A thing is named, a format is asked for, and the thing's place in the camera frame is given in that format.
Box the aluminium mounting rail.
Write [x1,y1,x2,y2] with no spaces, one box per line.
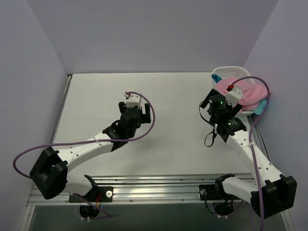
[26,173,256,206]

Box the teal t shirt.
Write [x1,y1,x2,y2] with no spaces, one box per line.
[211,74,269,116]

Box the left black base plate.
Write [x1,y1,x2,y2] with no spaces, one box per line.
[78,186,114,203]

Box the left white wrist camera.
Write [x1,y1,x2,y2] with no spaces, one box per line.
[124,92,142,109]

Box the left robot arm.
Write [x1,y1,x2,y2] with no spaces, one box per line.
[29,102,151,202]

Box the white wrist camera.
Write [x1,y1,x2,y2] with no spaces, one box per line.
[124,92,142,109]
[225,85,243,107]

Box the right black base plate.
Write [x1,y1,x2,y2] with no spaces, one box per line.
[198,184,240,201]

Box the right black cable loop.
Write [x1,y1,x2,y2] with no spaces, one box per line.
[198,101,218,147]

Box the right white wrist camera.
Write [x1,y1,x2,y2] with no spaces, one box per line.
[225,85,243,107]

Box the white plastic basket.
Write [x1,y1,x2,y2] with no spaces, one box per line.
[212,66,255,117]

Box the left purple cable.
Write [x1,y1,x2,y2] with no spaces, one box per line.
[13,90,156,179]

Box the pink t shirt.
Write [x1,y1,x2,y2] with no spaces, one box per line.
[215,77,272,112]

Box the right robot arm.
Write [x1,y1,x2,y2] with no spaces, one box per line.
[199,89,297,218]

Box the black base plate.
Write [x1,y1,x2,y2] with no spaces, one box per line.
[198,184,240,201]
[78,186,114,203]

